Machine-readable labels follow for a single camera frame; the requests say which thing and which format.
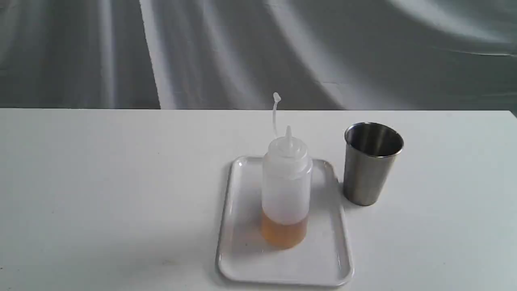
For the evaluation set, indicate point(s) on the translucent plastic cup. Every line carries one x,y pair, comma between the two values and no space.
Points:
286,188

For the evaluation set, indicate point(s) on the grey backdrop cloth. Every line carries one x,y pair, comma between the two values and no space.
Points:
234,54

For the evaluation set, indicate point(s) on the stainless steel cup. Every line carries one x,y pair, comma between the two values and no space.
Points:
371,150

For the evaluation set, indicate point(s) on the white plastic tray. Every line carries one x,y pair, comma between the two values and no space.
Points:
323,259

